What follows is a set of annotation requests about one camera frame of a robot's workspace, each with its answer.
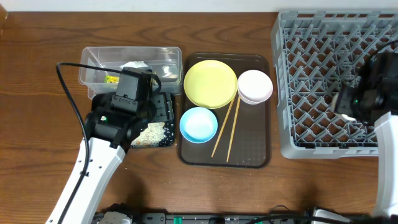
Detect pink bowl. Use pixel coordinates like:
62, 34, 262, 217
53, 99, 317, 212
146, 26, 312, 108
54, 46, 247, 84
237, 70, 273, 105

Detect black tray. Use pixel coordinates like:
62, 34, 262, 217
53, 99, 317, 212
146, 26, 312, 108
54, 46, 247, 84
91, 91, 175, 149

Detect grey dishwasher rack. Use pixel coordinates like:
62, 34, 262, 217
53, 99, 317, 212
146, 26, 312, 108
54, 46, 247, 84
271, 11, 397, 159

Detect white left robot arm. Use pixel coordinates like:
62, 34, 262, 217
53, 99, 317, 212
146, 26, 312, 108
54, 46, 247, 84
47, 66, 174, 223

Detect brown serving tray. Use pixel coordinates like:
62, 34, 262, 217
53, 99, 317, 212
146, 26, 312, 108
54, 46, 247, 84
177, 53, 272, 169

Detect clear plastic bin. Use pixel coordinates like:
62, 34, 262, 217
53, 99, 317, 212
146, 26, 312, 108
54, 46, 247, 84
78, 46, 183, 99

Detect wooden chopstick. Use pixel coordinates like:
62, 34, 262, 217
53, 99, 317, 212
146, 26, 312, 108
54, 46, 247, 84
226, 95, 241, 162
211, 96, 235, 157

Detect yellow plate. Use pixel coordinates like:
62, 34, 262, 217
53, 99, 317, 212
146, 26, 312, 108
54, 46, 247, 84
183, 60, 237, 109

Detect rice food waste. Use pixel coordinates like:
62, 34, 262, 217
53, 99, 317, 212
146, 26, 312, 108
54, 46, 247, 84
131, 118, 175, 148

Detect white napkin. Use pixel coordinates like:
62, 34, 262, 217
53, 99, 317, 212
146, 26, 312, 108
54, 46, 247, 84
120, 61, 152, 70

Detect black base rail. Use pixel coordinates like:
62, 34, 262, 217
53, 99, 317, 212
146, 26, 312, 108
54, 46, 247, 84
91, 203, 370, 224

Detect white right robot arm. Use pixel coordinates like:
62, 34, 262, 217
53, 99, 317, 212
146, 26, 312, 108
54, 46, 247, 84
331, 52, 397, 218

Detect light blue bowl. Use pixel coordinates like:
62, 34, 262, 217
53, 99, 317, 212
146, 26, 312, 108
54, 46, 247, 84
179, 107, 218, 144

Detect pale green cup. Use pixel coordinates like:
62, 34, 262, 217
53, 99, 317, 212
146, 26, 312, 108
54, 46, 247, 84
331, 93, 356, 122

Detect green yellow snack wrapper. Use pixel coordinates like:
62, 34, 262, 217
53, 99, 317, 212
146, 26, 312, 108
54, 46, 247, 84
104, 75, 119, 83

